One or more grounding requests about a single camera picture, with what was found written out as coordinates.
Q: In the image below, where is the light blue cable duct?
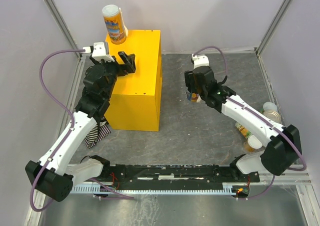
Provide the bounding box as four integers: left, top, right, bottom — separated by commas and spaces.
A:
70, 182, 249, 196

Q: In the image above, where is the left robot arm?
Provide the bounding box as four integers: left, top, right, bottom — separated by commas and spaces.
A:
25, 51, 136, 202

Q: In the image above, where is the purple cable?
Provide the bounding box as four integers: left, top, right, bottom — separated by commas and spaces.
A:
192, 45, 307, 199
29, 48, 93, 212

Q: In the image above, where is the striped black white cloth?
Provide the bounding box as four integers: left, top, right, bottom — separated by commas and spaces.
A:
84, 122, 110, 149

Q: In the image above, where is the silver top tin can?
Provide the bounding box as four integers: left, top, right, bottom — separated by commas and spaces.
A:
263, 110, 282, 123

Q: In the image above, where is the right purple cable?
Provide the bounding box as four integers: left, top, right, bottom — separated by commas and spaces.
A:
192, 45, 307, 199

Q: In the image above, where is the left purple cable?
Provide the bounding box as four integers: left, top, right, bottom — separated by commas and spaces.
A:
29, 48, 93, 212

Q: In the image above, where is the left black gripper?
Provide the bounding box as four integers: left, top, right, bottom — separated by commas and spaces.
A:
90, 51, 136, 99

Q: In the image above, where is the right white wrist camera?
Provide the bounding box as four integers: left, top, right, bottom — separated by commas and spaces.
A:
191, 54, 209, 69

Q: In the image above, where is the blue orange can with spoon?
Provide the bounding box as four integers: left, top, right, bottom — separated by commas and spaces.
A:
186, 92, 202, 103

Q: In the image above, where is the orange can white lid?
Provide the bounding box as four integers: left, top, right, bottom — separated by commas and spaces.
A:
243, 135, 263, 152

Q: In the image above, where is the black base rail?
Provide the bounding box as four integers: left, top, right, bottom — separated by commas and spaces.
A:
89, 155, 260, 190

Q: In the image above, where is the clear lid can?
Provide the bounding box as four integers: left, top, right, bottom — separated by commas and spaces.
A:
262, 102, 278, 111

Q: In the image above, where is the yellow shelf cabinet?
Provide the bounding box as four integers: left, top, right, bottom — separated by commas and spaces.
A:
105, 30, 163, 131

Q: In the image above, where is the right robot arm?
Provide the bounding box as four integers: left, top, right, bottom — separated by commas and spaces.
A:
184, 66, 302, 181

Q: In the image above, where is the green label can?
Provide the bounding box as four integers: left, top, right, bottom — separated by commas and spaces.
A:
235, 122, 251, 138

